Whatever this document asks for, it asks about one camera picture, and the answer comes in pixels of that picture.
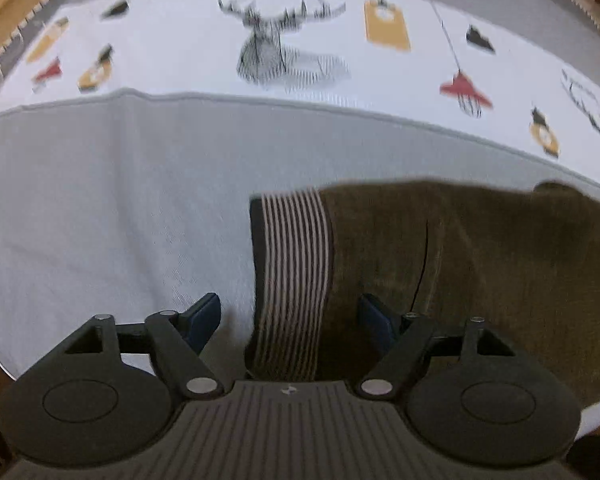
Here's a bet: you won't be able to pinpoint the olive corduroy pants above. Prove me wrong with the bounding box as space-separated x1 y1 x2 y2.
245 181 600 405

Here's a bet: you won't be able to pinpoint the white printed deer cloth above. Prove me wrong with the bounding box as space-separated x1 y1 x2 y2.
0 0 600 184

